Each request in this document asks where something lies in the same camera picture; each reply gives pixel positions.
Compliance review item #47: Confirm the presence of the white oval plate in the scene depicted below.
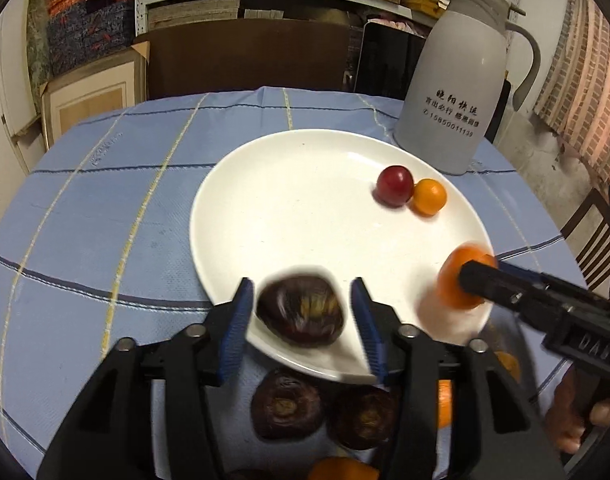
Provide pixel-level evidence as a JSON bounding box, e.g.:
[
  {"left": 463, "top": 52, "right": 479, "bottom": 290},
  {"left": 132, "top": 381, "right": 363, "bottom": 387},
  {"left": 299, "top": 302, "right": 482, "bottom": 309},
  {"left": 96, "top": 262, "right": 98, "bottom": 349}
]
[{"left": 190, "top": 129, "right": 496, "bottom": 385}]

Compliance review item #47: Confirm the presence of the blue checked tablecloth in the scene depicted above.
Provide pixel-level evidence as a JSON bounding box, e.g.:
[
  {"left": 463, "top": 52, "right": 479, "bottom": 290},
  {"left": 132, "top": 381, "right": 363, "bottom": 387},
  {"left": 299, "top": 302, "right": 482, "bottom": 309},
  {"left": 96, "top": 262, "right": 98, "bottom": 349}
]
[{"left": 0, "top": 85, "right": 600, "bottom": 480}]

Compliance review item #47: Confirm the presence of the person's right hand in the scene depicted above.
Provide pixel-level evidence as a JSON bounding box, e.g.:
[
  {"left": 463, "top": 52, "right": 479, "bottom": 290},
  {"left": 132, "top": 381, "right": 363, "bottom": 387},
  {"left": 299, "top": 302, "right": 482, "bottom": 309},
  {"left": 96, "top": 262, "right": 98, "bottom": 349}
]
[{"left": 545, "top": 367, "right": 592, "bottom": 455}]

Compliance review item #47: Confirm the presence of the wooden chair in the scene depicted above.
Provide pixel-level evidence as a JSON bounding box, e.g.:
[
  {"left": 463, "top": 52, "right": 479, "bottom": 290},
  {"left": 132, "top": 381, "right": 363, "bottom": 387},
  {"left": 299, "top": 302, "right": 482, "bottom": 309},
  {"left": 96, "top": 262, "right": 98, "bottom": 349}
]
[{"left": 560, "top": 187, "right": 610, "bottom": 291}]

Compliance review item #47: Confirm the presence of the red cherry tomato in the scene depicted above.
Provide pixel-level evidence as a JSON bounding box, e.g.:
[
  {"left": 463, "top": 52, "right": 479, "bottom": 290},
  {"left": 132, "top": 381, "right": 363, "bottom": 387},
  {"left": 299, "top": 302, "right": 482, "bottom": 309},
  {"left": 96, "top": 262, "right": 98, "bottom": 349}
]
[{"left": 375, "top": 164, "right": 416, "bottom": 208}]

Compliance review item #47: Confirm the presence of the brick pattern curtain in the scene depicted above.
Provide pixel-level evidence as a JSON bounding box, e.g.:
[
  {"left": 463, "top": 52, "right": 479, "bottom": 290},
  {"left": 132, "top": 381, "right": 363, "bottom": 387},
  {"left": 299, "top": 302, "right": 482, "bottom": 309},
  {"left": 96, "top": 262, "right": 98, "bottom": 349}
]
[{"left": 532, "top": 0, "right": 610, "bottom": 181}]

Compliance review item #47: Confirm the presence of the stack of patterned fabric boxes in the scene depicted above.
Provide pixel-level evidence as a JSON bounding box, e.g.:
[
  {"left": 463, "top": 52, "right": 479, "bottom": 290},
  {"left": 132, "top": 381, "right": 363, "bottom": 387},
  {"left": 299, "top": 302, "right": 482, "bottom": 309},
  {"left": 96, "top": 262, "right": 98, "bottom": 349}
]
[{"left": 47, "top": 0, "right": 136, "bottom": 77}]

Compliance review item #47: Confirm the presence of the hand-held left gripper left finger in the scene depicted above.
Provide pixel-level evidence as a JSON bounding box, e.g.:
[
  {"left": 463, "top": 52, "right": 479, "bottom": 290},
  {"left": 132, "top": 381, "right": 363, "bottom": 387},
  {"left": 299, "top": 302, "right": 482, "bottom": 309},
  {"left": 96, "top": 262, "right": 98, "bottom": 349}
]
[{"left": 36, "top": 276, "right": 258, "bottom": 480}]

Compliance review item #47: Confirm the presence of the green marbled slab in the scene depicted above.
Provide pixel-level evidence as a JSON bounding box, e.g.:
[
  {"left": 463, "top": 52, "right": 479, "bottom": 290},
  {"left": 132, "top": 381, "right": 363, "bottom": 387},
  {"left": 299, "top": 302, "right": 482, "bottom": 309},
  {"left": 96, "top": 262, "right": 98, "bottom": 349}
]
[{"left": 27, "top": 0, "right": 53, "bottom": 87}]

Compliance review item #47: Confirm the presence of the black screen panel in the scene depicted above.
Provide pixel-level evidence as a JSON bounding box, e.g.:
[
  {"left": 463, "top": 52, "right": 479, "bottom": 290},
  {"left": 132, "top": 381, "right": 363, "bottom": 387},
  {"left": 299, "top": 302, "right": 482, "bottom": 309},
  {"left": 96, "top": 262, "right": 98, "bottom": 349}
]
[{"left": 352, "top": 21, "right": 430, "bottom": 100}]

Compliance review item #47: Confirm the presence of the brown wooden board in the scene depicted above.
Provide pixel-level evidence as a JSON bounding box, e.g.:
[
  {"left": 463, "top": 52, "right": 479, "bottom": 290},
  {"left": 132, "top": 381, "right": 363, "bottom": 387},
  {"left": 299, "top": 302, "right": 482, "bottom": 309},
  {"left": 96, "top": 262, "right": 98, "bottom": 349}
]
[{"left": 147, "top": 25, "right": 360, "bottom": 101}]

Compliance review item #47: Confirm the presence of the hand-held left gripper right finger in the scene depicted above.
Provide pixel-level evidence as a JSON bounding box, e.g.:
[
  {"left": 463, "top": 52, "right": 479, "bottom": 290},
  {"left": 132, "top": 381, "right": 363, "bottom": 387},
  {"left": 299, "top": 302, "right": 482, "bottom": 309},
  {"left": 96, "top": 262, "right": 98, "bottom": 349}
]
[{"left": 350, "top": 276, "right": 568, "bottom": 480}]

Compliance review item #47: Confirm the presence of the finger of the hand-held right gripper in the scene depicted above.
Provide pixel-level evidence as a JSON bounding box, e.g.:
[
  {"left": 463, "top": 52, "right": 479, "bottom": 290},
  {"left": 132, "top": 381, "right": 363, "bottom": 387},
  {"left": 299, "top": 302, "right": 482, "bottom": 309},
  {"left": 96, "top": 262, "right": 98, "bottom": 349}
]
[
  {"left": 457, "top": 258, "right": 562, "bottom": 332},
  {"left": 495, "top": 260, "right": 583, "bottom": 301}
]

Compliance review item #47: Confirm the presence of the black chair back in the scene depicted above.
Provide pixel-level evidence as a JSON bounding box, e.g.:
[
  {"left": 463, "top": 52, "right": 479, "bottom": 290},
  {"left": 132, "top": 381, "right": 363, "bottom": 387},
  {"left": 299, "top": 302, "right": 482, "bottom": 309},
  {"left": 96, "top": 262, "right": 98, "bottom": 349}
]
[{"left": 484, "top": 77, "right": 514, "bottom": 143}]

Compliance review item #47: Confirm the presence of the open cardboard box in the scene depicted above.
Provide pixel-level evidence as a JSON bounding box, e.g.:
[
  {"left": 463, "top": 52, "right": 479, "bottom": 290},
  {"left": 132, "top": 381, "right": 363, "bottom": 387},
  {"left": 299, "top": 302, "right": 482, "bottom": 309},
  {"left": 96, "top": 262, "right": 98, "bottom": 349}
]
[{"left": 39, "top": 42, "right": 152, "bottom": 150}]

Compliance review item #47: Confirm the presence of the dark water chestnut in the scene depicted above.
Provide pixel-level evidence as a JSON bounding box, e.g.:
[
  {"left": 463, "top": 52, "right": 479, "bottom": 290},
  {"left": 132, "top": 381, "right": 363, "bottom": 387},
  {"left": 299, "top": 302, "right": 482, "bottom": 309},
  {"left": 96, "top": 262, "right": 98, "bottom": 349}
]
[
  {"left": 250, "top": 369, "right": 324, "bottom": 442},
  {"left": 255, "top": 272, "right": 346, "bottom": 347},
  {"left": 327, "top": 385, "right": 403, "bottom": 451}
]

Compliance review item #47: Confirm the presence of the white metal shelf rack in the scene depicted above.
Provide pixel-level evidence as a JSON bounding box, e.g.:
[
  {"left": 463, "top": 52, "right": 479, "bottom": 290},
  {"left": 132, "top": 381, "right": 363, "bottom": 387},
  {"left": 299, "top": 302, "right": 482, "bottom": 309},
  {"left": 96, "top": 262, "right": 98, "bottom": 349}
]
[{"left": 134, "top": 0, "right": 536, "bottom": 41}]

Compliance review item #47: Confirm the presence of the white thermos jug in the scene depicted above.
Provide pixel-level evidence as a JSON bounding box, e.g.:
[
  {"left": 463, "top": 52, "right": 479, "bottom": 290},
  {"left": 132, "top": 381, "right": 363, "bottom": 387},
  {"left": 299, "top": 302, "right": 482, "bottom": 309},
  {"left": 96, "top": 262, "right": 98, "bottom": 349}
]
[{"left": 394, "top": 0, "right": 542, "bottom": 176}]

